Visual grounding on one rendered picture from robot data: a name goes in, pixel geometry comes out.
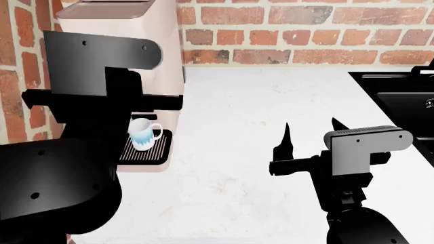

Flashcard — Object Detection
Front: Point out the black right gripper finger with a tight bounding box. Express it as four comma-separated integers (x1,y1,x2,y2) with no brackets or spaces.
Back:
273,122,296,163
331,117,351,132

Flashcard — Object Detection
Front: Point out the pink coffee machine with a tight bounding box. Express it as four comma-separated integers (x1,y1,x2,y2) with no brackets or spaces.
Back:
55,0,187,174

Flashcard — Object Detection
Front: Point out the white mug with blue pattern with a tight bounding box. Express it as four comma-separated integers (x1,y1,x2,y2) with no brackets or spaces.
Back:
127,117,164,153

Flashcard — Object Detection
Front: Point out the black countertop appliance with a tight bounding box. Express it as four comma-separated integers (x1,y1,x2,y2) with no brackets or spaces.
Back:
347,58,434,169

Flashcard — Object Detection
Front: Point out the black ribbed drip tray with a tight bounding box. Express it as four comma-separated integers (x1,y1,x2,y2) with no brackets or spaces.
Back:
117,129,174,167

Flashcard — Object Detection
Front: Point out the light grey right wrist camera box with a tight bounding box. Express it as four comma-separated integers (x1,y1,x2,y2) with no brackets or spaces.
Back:
323,124,415,177

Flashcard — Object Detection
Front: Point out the dark grey left wrist camera box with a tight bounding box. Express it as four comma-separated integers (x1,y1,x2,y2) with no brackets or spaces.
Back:
43,30,164,98

